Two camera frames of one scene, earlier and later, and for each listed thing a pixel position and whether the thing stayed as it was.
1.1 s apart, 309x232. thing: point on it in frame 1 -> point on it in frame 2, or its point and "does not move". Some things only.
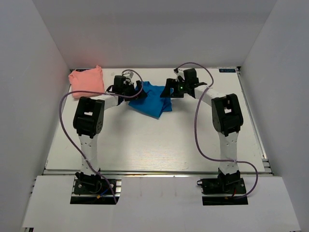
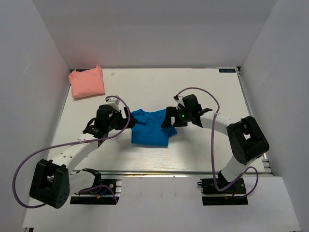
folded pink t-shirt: x=91 y=79 does not move
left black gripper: x=135 y=93 -> x=124 y=122
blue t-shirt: x=153 y=105 -> x=148 y=129
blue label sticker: x=227 y=70 does not move
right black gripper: x=171 y=83 -> x=171 y=111
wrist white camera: x=180 y=73 -> x=180 y=101
